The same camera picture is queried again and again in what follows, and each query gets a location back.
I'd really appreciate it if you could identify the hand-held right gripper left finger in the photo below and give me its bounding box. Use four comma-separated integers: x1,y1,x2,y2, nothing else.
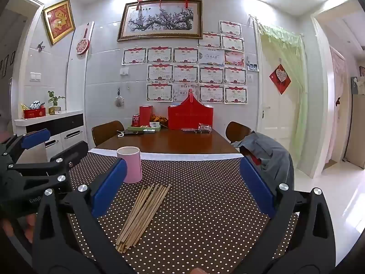
31,158,136,274

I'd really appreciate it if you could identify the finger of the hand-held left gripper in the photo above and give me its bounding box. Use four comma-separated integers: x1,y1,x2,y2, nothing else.
11,141,89,184
0,128,51,168

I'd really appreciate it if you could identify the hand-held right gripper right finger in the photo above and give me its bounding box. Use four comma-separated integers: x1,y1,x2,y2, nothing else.
239,158,335,274

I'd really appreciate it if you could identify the pink cup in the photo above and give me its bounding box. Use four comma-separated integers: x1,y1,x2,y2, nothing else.
117,146,143,184

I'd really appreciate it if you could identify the bunch of wooden chopsticks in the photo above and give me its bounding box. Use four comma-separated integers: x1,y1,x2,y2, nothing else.
115,183,172,254

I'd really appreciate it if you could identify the person's left hand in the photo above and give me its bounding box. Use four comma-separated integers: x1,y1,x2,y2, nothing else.
1,213,39,244

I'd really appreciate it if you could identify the white and black sideboard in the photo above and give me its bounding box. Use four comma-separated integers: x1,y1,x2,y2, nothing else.
14,110,86,163

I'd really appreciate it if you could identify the brown wooden chair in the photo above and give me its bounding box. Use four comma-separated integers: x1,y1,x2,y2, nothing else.
225,121,253,144
92,120,125,146

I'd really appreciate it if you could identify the grey jacket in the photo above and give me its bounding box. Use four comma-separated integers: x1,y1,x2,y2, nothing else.
231,131,295,191

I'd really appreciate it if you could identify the small potted plant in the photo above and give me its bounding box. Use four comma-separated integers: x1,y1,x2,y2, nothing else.
47,91,66,115

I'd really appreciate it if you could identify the brown polka dot tablecloth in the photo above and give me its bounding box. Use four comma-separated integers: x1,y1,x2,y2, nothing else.
64,148,300,274

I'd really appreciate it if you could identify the green tray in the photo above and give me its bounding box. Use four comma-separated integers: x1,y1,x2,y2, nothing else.
127,124,162,132

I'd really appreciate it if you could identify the red carton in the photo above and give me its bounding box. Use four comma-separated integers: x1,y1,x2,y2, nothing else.
139,105,153,126

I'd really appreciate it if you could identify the large red gift box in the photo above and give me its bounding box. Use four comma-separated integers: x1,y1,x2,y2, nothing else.
168,89,214,131

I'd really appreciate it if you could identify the round red hanging ornament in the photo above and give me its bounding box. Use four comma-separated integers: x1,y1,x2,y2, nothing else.
76,21,91,55

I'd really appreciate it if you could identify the red diamond door decoration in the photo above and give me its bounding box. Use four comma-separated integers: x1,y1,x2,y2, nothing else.
269,64,292,95

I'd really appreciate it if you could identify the gold framed red picture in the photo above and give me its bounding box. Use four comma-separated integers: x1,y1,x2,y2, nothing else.
43,0,76,45

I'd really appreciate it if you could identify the green curtain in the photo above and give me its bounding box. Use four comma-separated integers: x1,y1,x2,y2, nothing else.
256,22,310,147

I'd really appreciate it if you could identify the framed plum blossom painting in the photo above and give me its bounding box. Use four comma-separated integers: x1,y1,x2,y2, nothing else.
117,0,203,42

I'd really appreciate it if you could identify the wall of award certificates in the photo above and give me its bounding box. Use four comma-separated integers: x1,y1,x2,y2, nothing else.
122,20,248,105

